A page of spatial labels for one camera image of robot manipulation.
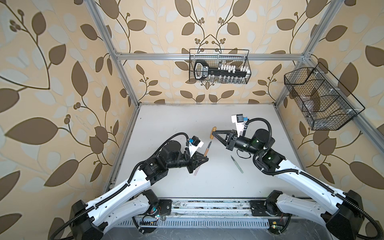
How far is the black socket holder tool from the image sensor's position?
83 centimetres

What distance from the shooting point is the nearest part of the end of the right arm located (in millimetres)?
579

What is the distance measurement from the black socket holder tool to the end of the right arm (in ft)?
1.27
